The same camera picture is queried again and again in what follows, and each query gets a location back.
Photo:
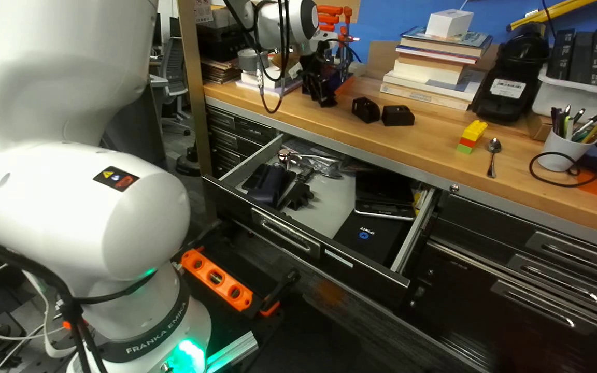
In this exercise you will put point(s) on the black block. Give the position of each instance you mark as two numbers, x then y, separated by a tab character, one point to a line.
366	109
396	116

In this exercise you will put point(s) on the stack of books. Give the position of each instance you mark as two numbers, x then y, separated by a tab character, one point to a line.
441	71

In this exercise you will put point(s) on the white bin with black boxes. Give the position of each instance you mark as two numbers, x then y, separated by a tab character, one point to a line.
570	73

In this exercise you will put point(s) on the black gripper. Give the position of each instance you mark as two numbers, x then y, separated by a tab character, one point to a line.
319	74

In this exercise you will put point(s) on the grey drawer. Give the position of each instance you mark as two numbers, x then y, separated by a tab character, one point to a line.
296	194

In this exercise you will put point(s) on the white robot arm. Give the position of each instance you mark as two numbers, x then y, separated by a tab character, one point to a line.
96	224

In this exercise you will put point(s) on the yellow red green lego stack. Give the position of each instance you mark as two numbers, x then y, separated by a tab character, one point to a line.
470	135

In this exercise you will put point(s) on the yellow level on wall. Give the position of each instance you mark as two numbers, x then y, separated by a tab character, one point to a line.
550	12

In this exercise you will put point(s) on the small white box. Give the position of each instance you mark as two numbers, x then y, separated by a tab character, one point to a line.
447	22

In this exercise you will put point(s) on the white cup with pens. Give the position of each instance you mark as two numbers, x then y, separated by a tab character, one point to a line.
570	135

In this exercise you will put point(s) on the black label printer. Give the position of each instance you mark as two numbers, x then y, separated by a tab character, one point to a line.
510	83

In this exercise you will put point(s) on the black tablet in drawer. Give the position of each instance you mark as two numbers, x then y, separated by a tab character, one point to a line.
376	235

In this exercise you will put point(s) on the metal spoon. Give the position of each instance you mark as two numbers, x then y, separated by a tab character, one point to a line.
494	148

